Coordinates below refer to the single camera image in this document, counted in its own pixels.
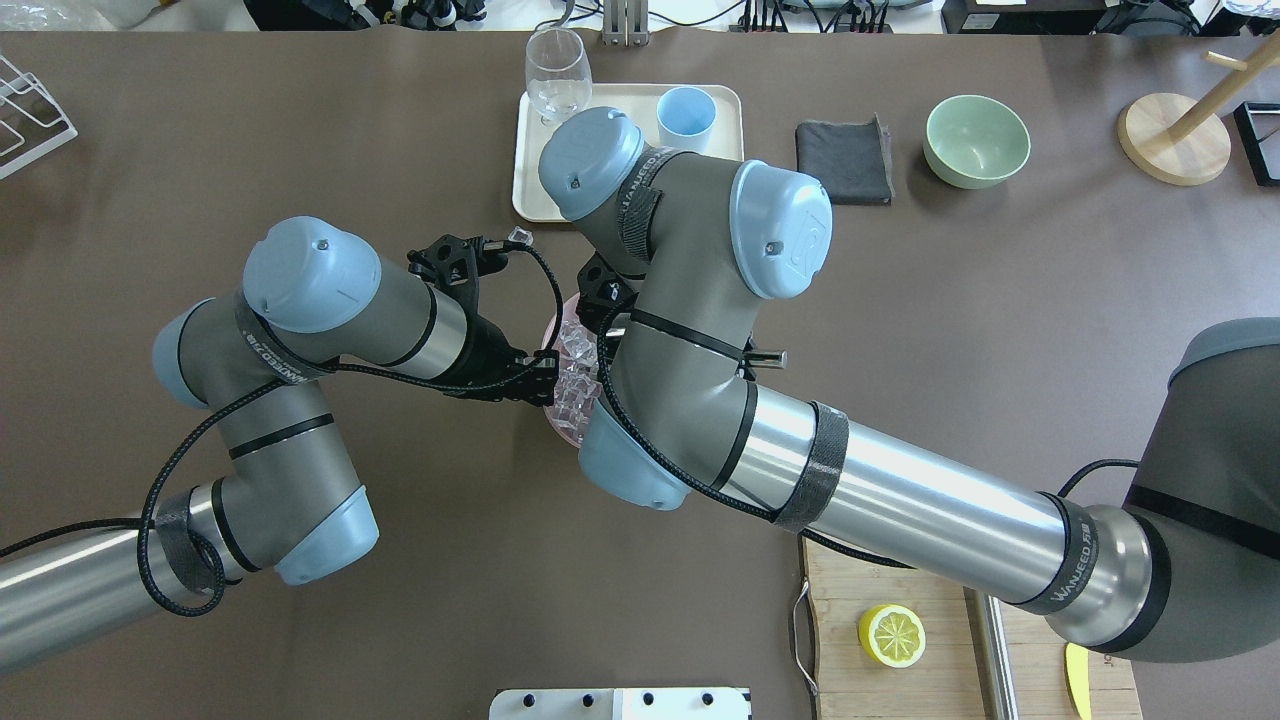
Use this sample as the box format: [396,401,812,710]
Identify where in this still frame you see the wooden cup stand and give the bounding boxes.
[1116,36,1279,187]

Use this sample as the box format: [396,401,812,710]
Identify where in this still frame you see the wooden cutting board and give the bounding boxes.
[803,539,1143,719]

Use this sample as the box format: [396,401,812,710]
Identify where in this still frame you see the steel muddler black tip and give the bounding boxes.
[966,589,1020,719]

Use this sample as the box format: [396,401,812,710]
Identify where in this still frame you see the light blue cup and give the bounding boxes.
[655,86,718,152]

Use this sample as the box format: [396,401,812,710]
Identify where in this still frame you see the pink bowl of ice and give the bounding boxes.
[544,293,602,448]

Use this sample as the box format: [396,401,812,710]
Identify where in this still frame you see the white wire cup rack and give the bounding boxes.
[1,56,79,179]

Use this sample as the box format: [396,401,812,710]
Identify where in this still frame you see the half lemon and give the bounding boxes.
[858,603,927,669]

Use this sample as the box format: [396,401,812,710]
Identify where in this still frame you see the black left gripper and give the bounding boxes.
[407,232,561,405]

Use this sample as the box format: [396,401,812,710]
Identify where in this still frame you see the dark grey folded cloth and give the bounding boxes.
[795,114,895,205]

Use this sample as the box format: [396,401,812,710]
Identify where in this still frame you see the steel ice scoop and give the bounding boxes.
[742,348,788,369]

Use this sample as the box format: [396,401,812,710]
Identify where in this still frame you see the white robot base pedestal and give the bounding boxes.
[488,685,754,719]

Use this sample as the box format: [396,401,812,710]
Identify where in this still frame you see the black glass rack tray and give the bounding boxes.
[1233,101,1279,188]

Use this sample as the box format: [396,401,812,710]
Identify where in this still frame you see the clear wine glass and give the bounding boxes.
[525,27,593,127]

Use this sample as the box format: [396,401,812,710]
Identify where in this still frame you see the cream serving tray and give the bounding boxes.
[512,83,745,223]

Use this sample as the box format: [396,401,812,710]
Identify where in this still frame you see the green bowl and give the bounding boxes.
[924,94,1030,190]

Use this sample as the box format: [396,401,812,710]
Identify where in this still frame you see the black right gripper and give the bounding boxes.
[576,252,637,334]

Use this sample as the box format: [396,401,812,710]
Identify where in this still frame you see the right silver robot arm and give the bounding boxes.
[538,108,1279,664]

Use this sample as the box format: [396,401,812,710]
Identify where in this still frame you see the yellow plastic knife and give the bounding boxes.
[1064,643,1093,720]

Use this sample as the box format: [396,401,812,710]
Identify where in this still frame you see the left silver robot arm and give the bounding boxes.
[3,217,558,673]

